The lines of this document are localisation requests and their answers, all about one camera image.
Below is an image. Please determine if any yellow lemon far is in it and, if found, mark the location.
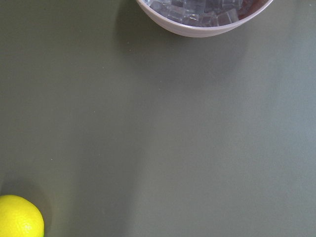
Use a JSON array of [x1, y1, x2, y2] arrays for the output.
[[0, 195, 44, 237]]

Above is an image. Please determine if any pink bowl with ice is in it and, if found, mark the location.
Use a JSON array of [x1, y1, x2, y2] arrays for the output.
[[136, 0, 273, 38]]

